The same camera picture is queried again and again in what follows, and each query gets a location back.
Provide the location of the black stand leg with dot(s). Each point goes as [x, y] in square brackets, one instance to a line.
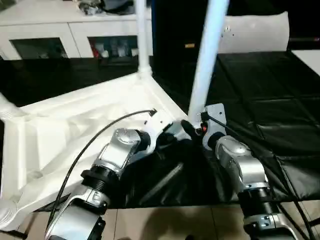
[314, 220]
[15, 234]

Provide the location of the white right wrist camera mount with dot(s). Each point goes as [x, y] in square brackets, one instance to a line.
[216, 112]

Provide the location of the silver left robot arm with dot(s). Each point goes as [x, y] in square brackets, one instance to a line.
[117, 152]

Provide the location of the black table mat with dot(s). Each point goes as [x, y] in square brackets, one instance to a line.
[262, 82]

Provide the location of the red packet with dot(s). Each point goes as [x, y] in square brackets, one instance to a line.
[95, 51]

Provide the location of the black rail with red mark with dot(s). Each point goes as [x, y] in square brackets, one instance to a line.
[305, 39]

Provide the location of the white plastic table top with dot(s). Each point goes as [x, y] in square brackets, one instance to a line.
[62, 130]

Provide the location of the grey round bag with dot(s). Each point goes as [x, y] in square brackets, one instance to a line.
[117, 6]

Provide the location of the black cabinet with gold label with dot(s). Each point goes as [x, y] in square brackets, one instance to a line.
[175, 25]

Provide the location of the black bundle in plastic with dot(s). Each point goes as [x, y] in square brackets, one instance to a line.
[87, 6]

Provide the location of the small white cup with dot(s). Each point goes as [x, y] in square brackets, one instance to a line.
[105, 53]

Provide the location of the white flat board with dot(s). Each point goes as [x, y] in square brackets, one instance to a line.
[307, 57]

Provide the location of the white sideboard cabinet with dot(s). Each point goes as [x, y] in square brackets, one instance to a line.
[37, 27]

